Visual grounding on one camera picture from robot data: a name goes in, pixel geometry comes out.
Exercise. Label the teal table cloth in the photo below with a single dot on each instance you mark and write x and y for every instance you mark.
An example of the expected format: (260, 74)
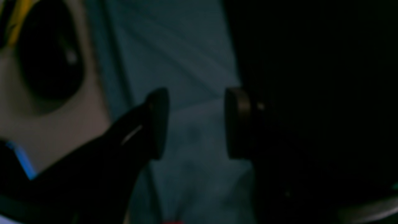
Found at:
(182, 45)

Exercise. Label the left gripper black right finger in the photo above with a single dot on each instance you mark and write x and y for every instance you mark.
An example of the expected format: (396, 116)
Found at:
(290, 186)

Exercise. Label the black computer mouse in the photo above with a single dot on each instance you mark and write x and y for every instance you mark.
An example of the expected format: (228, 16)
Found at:
(49, 52)

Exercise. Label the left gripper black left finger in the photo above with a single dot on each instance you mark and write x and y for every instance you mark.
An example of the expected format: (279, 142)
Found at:
(93, 183)

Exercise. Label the yellow handled pliers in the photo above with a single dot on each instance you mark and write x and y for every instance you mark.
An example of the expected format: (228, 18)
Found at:
(12, 16)

